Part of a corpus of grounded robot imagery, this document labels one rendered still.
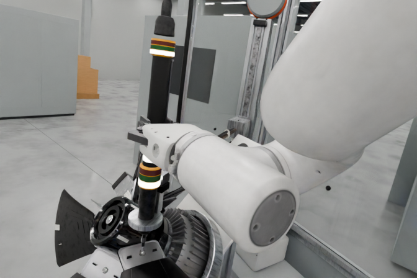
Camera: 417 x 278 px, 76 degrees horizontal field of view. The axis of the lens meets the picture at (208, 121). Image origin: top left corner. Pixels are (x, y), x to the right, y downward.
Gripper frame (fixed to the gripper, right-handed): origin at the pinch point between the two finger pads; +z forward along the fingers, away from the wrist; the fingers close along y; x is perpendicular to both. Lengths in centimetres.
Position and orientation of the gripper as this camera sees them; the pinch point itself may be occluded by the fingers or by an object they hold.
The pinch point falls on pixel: (156, 125)
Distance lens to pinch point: 52.4
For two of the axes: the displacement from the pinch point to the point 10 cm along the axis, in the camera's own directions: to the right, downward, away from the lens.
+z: -5.2, -2.7, 8.1
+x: 1.5, -9.6, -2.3
